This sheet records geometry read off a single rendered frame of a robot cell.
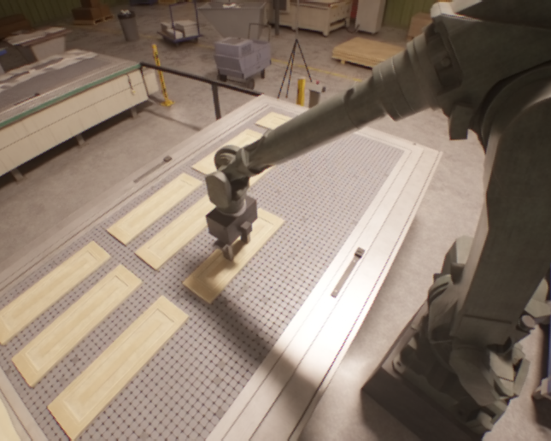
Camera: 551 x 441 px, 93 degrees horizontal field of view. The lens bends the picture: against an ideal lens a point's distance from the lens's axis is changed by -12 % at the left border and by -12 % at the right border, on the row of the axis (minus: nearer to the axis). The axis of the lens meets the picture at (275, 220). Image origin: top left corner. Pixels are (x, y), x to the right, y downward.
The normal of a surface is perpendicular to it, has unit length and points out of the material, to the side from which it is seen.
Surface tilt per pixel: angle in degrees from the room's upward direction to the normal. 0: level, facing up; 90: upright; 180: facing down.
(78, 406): 11
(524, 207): 81
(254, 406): 0
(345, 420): 0
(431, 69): 76
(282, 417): 0
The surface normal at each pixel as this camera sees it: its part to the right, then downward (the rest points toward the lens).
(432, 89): -0.31, 0.74
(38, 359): -0.11, -0.55
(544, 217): -0.41, 0.55
